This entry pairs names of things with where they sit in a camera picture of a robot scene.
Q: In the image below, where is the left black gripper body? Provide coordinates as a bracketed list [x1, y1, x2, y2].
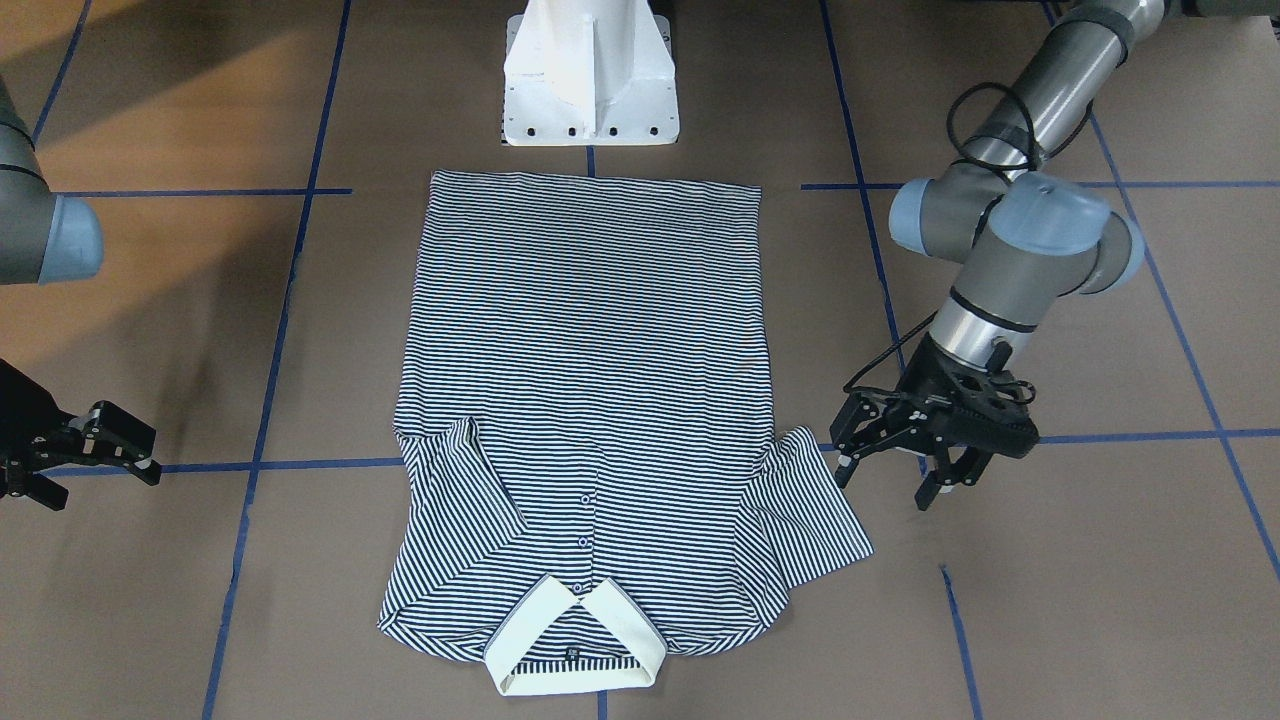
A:
[868, 336, 1039, 457]

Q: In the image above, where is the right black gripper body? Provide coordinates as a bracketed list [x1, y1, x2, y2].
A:
[1, 360, 73, 495]

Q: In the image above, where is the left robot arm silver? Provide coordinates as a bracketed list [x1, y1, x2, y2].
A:
[829, 1, 1181, 510]

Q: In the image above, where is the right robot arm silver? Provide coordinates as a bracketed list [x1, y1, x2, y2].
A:
[1, 86, 163, 511]

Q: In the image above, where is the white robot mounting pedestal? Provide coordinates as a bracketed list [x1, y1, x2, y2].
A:
[500, 1, 681, 147]

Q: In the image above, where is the striped polo shirt white collar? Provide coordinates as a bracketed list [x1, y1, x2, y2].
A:
[378, 170, 873, 697]

